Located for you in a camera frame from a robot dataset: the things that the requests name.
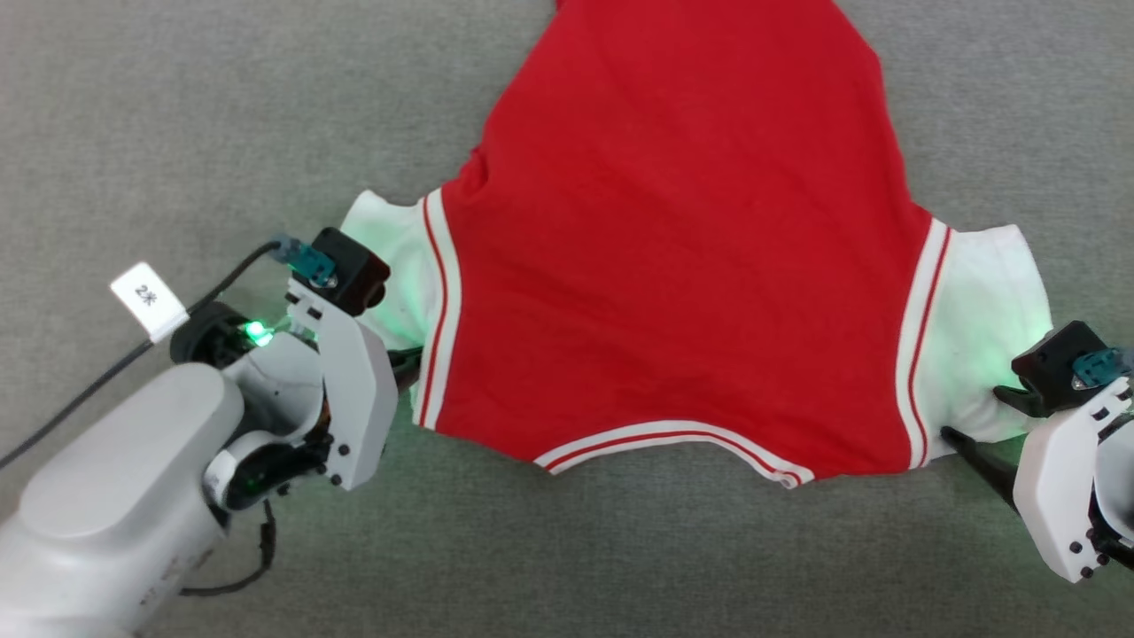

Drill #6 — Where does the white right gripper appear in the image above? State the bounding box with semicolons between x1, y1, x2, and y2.
939;377;1134;585

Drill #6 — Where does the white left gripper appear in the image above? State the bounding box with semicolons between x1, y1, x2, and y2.
285;279;425;494

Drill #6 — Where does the red shirt with white sleeves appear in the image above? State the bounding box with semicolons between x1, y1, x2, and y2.
339;0;1056;491

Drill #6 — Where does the teal cable connector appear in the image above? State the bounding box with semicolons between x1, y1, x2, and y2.
1069;346;1134;392
269;234;338;290

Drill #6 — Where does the thin black looped cable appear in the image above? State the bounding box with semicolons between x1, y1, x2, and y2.
181;500;278;597

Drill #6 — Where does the white cable label tag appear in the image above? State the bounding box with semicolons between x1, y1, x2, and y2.
109;261;190;345

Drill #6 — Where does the thin black camera cable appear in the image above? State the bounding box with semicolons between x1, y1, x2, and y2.
0;240;286;471

